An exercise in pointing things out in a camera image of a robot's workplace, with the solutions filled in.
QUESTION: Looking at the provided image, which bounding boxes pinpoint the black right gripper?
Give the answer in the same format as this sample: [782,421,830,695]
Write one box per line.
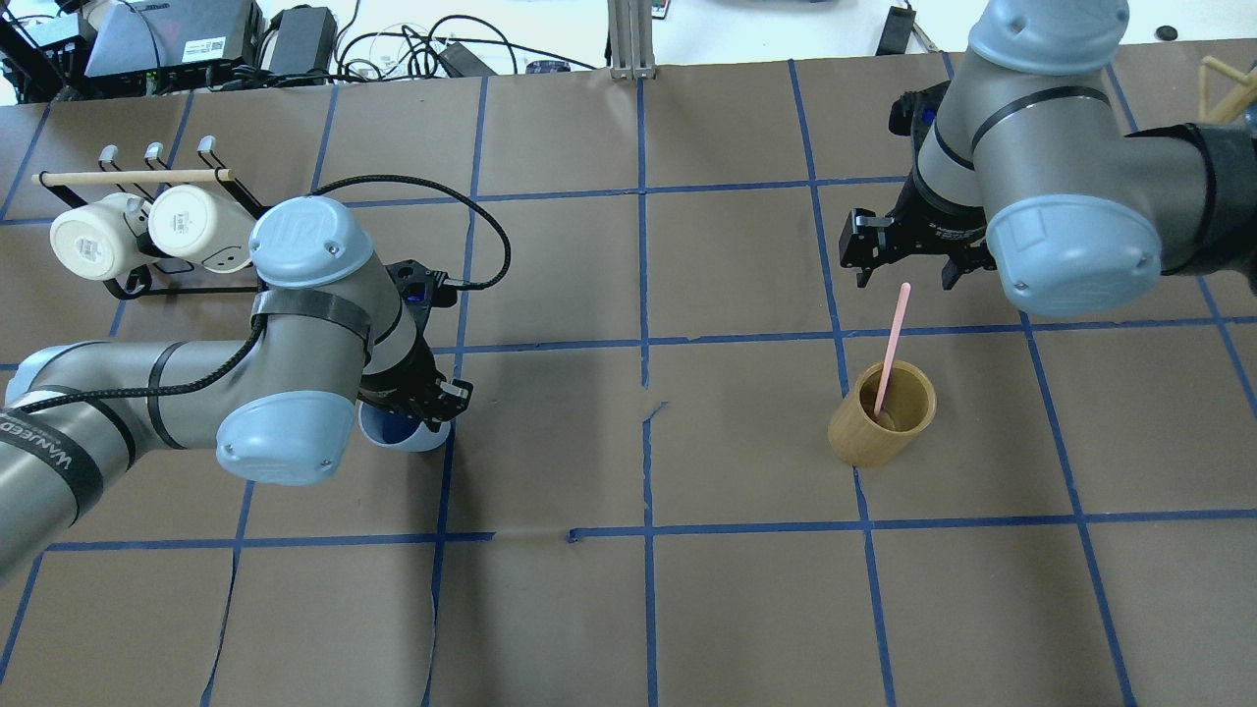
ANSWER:
[838,176,997,292]

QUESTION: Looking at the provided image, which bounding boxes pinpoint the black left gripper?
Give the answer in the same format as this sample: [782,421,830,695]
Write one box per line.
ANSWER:
[357,333,474,424]

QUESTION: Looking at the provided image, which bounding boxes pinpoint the pink chopstick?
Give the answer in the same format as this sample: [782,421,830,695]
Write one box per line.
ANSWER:
[872,282,913,421]

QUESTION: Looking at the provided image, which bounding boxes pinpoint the light blue plastic cup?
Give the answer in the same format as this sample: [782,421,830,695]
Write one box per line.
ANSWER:
[357,403,453,454]

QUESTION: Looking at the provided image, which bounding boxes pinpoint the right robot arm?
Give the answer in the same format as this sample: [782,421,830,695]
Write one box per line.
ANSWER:
[838,1,1254,318]

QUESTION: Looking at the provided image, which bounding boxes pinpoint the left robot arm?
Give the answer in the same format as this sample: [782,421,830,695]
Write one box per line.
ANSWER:
[1,195,471,577]

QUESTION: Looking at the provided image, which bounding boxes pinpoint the bamboo cylinder holder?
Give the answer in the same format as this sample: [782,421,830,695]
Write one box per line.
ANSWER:
[827,359,938,468]

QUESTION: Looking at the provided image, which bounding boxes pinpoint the white mug inner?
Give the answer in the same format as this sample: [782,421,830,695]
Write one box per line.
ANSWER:
[148,185,255,274]

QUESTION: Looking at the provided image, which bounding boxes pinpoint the white mug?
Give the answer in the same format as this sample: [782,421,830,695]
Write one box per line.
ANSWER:
[148,185,255,274]
[49,192,156,282]

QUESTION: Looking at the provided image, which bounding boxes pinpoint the wooden rack dowel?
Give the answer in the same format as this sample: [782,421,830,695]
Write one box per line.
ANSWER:
[30,167,238,189]

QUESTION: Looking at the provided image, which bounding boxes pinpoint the round wooden stand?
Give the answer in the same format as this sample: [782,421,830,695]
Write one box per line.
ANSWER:
[1197,55,1256,125]

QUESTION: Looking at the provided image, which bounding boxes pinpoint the black power adapter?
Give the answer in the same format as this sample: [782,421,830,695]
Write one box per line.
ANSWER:
[264,5,337,75]

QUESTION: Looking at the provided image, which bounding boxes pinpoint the white mug outer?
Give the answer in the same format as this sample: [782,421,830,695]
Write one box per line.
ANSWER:
[49,192,156,282]

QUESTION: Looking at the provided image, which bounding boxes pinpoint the tangled black cables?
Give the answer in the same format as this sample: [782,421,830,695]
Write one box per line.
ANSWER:
[334,13,600,82]

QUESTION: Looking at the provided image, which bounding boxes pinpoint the aluminium frame post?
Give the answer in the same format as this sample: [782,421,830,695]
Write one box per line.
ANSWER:
[607,0,657,81]

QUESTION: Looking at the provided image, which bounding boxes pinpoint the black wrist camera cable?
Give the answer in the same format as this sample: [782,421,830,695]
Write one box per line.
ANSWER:
[0,175,514,413]

